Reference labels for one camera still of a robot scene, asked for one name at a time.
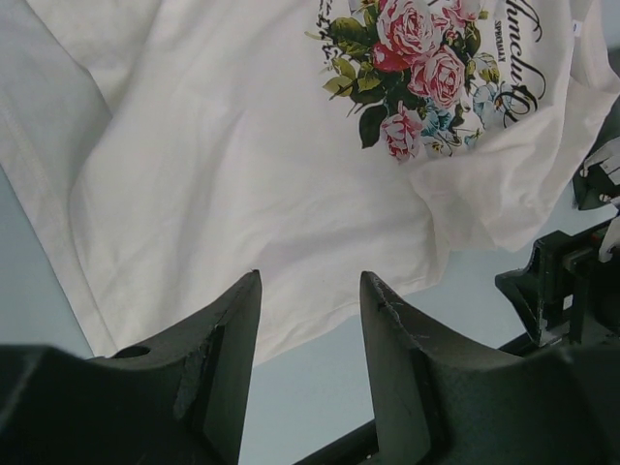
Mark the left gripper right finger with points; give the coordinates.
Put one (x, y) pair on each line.
(440, 397)

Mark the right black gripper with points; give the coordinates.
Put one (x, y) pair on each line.
(565, 295)

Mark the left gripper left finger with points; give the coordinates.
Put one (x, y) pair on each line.
(178, 397)

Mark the white floral t-shirt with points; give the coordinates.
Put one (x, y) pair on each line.
(160, 149)

